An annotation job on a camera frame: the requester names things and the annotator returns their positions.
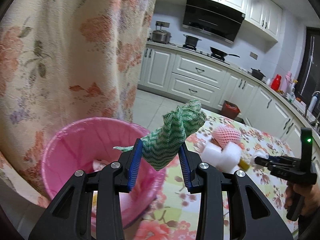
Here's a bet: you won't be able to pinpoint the floral curtain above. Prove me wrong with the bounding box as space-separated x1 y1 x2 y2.
1 0 156 207

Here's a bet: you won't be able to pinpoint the white lower kitchen cabinets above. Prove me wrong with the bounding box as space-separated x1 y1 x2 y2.
138 41 310 157

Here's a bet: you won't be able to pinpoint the yellow sponge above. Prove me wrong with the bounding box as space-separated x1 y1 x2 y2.
238 158 251 171

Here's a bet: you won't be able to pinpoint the right hand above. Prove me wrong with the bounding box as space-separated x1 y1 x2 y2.
284 180 320 216

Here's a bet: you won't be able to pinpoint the dark window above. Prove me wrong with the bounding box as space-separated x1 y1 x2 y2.
296 27 320 103

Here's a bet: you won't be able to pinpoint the green white zigzag cloth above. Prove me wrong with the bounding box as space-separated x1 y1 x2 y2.
113 99 207 172

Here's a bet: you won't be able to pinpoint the white foam block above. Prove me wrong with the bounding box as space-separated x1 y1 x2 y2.
200 142 241 173

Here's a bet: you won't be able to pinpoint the silver pressure cooker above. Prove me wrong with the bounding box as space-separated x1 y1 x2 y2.
151 30 171 44

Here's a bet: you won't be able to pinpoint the white bottle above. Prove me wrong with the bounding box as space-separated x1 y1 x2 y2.
308 95 317 113

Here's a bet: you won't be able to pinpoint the black frying pan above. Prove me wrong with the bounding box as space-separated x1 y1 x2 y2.
210 47 240 61

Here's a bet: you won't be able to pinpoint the black stock pot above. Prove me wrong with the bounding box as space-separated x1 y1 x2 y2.
183 34 201 50

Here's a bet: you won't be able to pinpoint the pink plastic trash bin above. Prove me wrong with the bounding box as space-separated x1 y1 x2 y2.
41 117 166 228

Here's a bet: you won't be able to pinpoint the red thermos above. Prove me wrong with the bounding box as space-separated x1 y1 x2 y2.
270 74 281 91

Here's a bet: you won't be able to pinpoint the pink thermos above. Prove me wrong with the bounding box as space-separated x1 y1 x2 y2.
280 72 292 93

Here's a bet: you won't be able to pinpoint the floral tablecloth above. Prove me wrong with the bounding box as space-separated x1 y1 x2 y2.
135 112 293 239

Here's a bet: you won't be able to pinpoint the black casserole pot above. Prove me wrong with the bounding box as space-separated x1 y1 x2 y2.
251 68 265 81

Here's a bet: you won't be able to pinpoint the black range hood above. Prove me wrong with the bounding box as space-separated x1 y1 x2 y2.
182 0 245 43

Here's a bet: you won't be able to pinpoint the red floor trash bin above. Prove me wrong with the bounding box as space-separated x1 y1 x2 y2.
220 100 240 120

